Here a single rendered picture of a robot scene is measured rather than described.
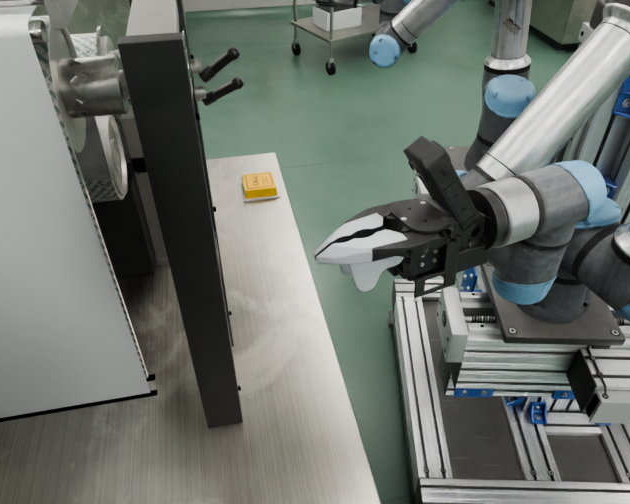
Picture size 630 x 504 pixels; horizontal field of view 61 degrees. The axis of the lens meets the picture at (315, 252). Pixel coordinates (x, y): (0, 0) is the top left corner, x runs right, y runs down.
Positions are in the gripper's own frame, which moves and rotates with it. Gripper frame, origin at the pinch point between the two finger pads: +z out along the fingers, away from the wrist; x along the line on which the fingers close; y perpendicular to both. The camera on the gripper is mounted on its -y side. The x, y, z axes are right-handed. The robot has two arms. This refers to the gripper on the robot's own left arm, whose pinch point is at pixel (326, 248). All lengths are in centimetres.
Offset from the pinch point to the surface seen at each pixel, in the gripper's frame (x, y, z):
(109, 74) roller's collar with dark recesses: 21.2, -15.0, 15.0
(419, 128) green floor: 229, 94, -167
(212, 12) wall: 495, 53, -112
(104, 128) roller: 36.8, -4.4, 16.8
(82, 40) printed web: 48, -14, 16
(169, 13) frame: 10.3, -21.8, 9.3
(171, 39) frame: 3.4, -20.9, 10.7
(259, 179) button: 65, 23, -13
